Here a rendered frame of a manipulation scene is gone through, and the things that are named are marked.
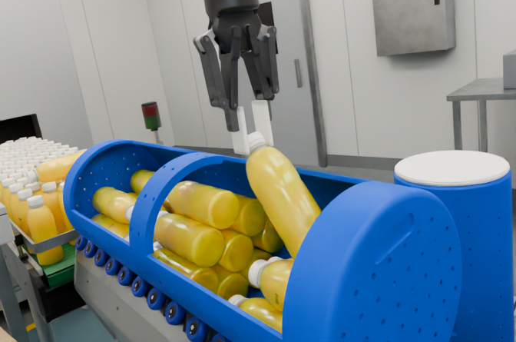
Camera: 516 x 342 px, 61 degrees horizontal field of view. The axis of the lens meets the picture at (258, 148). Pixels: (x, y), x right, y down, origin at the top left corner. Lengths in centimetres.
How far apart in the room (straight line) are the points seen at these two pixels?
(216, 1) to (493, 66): 354
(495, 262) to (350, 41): 344
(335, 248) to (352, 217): 4
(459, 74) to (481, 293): 299
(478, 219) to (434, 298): 57
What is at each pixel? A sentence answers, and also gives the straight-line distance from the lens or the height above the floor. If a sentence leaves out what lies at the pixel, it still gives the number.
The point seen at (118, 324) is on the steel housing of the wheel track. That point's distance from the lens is 113.
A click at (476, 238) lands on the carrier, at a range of 120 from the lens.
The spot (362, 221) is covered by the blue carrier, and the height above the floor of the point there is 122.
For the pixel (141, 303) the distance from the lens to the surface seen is 101.
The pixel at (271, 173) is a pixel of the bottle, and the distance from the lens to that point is 61.
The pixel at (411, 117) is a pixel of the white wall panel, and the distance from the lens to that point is 430.
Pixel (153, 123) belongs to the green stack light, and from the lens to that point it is 176.
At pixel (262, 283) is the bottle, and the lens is 63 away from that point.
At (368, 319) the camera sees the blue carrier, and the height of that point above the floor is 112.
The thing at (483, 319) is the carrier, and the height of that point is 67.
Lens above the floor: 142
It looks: 13 degrees down
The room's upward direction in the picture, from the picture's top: 9 degrees counter-clockwise
